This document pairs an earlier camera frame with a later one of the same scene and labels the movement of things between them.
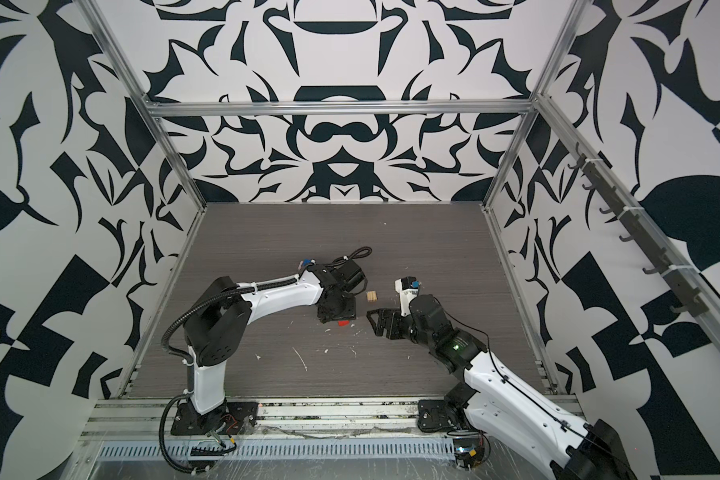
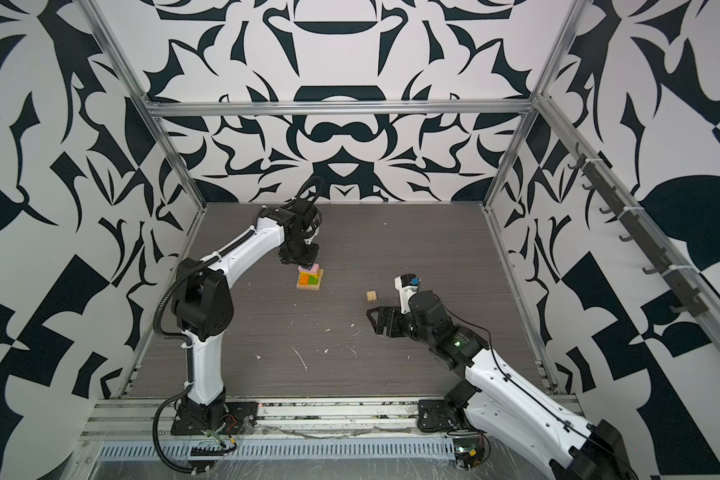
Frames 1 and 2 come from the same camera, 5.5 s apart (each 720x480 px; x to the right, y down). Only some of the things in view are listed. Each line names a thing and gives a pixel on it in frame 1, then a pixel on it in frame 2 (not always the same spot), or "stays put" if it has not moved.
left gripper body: (346, 310) -> (302, 253)
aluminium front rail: (383, 430) stays put
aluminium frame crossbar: (339, 107) stays put
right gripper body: (402, 328) stays put
